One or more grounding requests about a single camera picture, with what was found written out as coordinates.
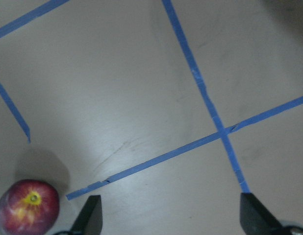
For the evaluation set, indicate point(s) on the red apple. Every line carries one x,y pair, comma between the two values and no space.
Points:
28,207

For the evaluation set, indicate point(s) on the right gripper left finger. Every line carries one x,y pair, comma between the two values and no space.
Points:
89,220

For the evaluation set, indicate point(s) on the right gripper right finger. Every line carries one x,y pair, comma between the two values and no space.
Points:
255,218

